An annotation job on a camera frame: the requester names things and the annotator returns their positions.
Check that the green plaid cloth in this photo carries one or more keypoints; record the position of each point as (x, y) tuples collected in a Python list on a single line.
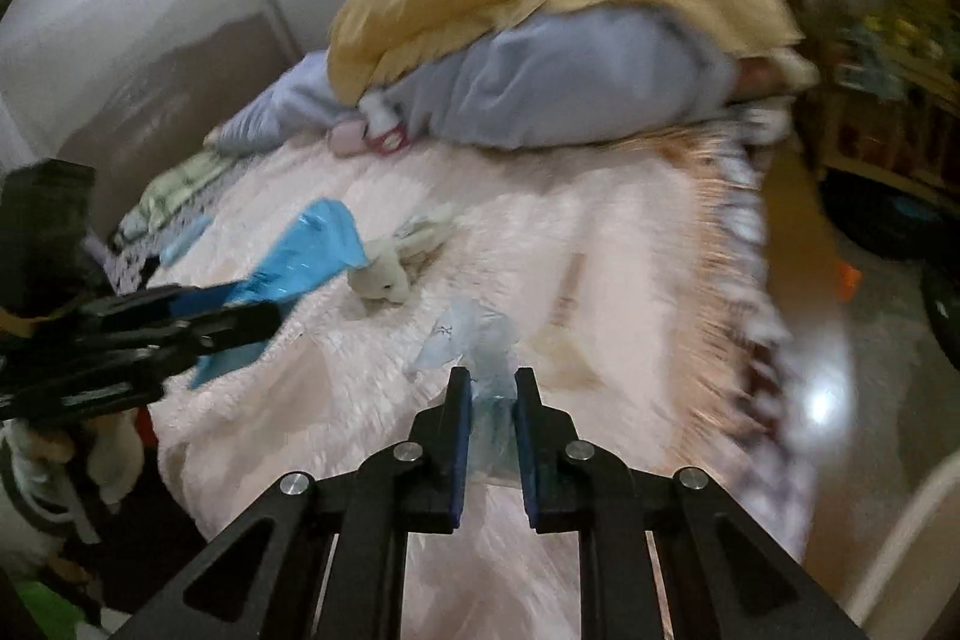
[(176, 194)]

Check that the wooden shelf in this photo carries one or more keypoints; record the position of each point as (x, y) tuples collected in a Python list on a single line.
[(877, 33)]

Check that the pink fluffy blanket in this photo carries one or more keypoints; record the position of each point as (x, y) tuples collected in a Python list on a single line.
[(600, 250)]

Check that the clear plastic bag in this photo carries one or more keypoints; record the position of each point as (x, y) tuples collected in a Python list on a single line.
[(487, 347)]

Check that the plaid bed sheet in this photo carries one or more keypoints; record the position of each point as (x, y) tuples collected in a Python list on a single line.
[(750, 280)]

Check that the blue plastic bag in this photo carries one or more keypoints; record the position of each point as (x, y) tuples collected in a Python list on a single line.
[(315, 242)]

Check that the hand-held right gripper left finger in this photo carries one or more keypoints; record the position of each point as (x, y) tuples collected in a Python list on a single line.
[(459, 460)]

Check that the black tire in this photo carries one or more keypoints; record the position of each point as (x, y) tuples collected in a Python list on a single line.
[(945, 317)]

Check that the red and white small item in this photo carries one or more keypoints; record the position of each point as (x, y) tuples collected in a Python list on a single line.
[(388, 139)]

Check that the beige plastic bin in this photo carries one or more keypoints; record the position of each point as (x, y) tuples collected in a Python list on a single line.
[(907, 520)]

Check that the orange floor item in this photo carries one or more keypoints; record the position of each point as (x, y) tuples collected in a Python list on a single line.
[(848, 281)]

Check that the person's left hand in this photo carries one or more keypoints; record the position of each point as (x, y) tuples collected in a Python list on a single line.
[(52, 449)]

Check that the grey pillow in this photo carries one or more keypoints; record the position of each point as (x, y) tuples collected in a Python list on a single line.
[(570, 78)]

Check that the wooden bed frame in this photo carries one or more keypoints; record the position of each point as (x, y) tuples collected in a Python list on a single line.
[(810, 280)]

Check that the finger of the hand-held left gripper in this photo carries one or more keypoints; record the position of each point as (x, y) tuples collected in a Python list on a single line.
[(210, 332), (187, 302)]

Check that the small cream stuffed toy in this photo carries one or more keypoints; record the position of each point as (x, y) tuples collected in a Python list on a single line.
[(379, 276)]

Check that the pink small item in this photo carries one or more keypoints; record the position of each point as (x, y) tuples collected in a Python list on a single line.
[(346, 136)]

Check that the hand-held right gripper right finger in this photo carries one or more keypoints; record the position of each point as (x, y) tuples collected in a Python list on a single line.
[(525, 460)]

